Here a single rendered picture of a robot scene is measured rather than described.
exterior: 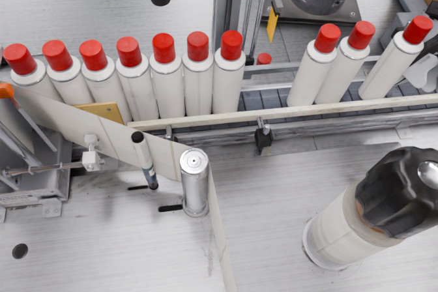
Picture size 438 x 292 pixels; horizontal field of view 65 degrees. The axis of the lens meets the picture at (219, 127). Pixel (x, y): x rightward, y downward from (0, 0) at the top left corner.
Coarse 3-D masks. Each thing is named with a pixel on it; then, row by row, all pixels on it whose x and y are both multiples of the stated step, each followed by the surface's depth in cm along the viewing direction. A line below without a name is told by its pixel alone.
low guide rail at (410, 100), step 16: (416, 96) 69; (432, 96) 69; (240, 112) 65; (256, 112) 66; (272, 112) 66; (288, 112) 66; (304, 112) 67; (320, 112) 68; (336, 112) 69; (144, 128) 64; (160, 128) 65
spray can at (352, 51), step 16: (352, 32) 55; (368, 32) 54; (352, 48) 57; (368, 48) 57; (336, 64) 60; (352, 64) 58; (336, 80) 62; (352, 80) 63; (320, 96) 68; (336, 96) 66
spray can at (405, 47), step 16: (416, 16) 56; (400, 32) 60; (416, 32) 56; (400, 48) 58; (416, 48) 58; (384, 64) 63; (400, 64) 61; (368, 80) 68; (384, 80) 65; (368, 96) 70; (384, 96) 70
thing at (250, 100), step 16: (240, 96) 71; (256, 96) 72; (272, 96) 72; (352, 96) 73; (400, 96) 73; (352, 112) 71; (368, 112) 71; (384, 112) 71; (176, 128) 67; (192, 128) 67; (208, 128) 67
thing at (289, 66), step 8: (376, 56) 68; (272, 64) 66; (280, 64) 66; (288, 64) 66; (296, 64) 66; (368, 64) 68; (248, 72) 65; (256, 72) 65; (264, 72) 66; (272, 72) 66
